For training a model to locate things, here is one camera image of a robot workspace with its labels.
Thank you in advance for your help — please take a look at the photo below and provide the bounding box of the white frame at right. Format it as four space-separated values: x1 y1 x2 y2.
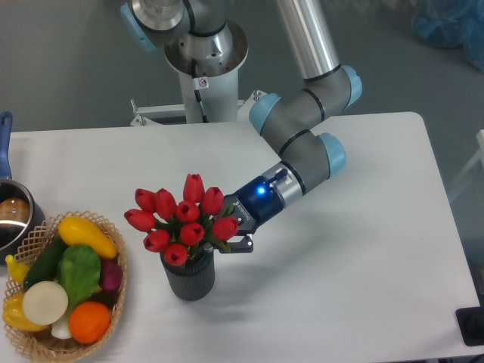
447 129 483 203

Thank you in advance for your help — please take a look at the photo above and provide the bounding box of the yellow bell pepper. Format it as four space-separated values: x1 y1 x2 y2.
2 293 49 332

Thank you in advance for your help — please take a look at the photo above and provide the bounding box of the white round onion slice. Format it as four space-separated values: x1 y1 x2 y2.
22 281 68 325

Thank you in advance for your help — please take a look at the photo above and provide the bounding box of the green cucumber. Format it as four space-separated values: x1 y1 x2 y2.
23 235 67 290

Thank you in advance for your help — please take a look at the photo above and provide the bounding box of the blue handled saucepan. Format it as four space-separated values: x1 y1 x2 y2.
1 111 45 265

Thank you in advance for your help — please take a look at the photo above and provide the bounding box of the dark grey ribbed vase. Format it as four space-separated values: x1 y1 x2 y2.
160 244 216 301

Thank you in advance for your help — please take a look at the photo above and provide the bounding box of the woven wicker basket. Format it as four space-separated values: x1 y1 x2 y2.
4 211 128 362

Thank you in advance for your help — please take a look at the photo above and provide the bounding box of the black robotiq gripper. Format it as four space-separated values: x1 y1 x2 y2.
206 175 284 254

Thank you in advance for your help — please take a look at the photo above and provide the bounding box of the green lettuce leaf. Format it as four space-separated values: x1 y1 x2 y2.
57 244 101 313

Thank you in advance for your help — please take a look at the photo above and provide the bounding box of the orange fruit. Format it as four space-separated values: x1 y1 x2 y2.
69 301 110 344

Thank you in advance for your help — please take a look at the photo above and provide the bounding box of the red tulip bouquet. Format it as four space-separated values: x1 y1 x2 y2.
124 174 239 268

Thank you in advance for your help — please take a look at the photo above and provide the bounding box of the black device at edge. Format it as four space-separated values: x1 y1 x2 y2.
455 306 483 346

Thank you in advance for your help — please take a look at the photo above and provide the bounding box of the blue plastic bag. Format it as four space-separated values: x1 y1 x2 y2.
411 1 483 71

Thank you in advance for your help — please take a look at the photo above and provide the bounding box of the yellow squash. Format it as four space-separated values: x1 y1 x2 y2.
57 216 118 259

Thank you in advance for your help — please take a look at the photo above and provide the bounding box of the purple red onion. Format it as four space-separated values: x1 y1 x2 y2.
99 259 123 291

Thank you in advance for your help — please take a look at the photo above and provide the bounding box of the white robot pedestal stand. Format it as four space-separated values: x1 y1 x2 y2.
131 20 266 126

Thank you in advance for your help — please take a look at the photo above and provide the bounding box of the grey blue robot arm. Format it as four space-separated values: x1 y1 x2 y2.
120 1 362 264

